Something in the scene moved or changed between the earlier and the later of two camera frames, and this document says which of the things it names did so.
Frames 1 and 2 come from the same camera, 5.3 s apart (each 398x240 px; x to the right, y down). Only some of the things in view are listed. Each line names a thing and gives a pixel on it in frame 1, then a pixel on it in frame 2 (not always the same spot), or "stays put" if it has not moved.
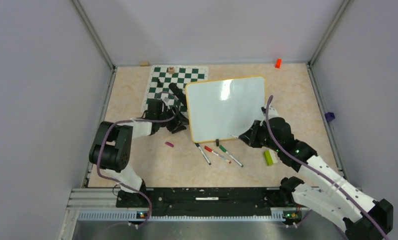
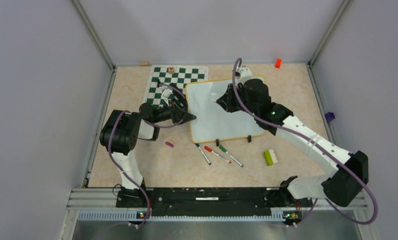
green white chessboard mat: [161, 76] stays put
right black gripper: [250, 137] to [226, 101]
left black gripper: [177, 125] to [179, 113]
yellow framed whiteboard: [224, 108] stays put
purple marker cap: [169, 144] stays put
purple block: [329, 116] stays put
